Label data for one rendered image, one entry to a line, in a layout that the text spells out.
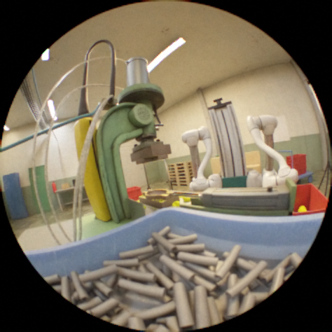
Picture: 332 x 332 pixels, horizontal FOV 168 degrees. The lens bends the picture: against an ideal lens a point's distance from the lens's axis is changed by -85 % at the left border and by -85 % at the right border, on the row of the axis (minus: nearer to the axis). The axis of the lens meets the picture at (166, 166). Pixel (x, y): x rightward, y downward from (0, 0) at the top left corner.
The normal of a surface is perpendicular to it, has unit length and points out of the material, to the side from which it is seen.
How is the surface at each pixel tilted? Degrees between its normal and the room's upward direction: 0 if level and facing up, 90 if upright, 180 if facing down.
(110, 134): 90
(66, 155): 90
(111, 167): 90
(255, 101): 90
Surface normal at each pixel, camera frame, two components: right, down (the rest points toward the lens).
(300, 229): -0.74, 0.00
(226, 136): -0.61, 0.14
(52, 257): 0.63, -0.24
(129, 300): -0.18, -0.98
